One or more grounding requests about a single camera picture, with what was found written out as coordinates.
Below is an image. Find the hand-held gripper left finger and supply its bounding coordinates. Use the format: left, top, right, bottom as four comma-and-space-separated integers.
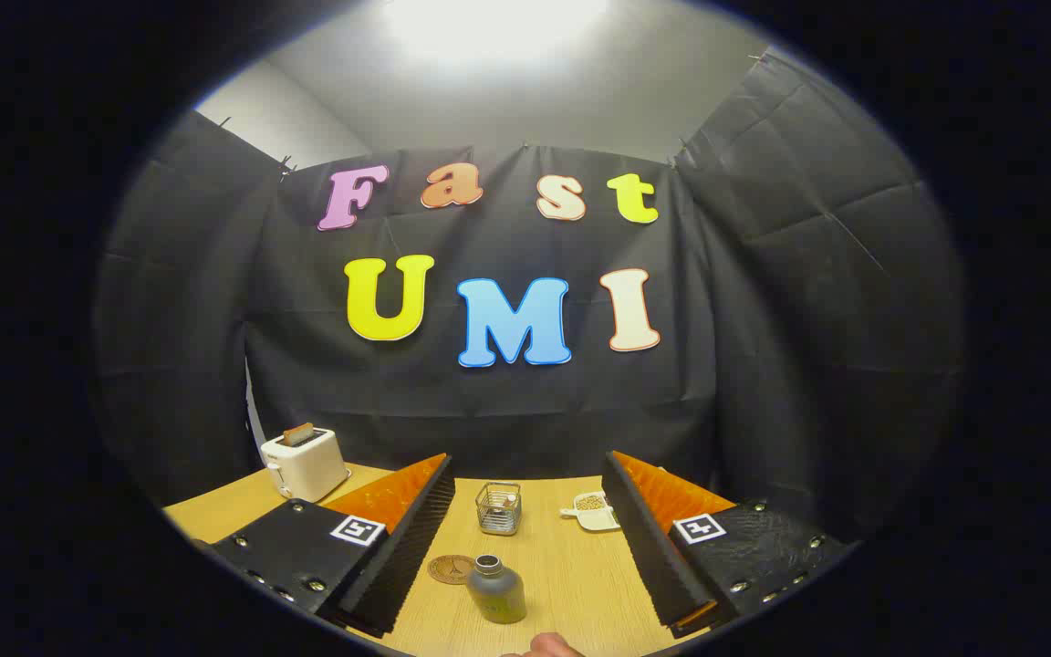
206, 454, 455, 638

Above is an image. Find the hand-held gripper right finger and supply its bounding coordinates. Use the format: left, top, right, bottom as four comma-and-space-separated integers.
602, 450, 855, 638

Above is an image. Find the round wooden coaster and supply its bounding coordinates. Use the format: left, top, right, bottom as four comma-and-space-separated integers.
427, 554, 479, 586

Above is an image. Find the silver bottle with green label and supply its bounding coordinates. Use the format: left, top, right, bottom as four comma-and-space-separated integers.
466, 554, 527, 625

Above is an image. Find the white divided dish with beans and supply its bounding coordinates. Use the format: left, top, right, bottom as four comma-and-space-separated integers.
560, 491, 622, 533

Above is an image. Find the wooden table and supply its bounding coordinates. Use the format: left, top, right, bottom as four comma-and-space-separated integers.
163, 463, 736, 657

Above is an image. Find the cream toaster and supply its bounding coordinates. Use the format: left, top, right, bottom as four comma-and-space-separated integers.
261, 427, 351, 504

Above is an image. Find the metal wire basket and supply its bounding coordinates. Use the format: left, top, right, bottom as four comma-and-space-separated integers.
475, 481, 523, 537

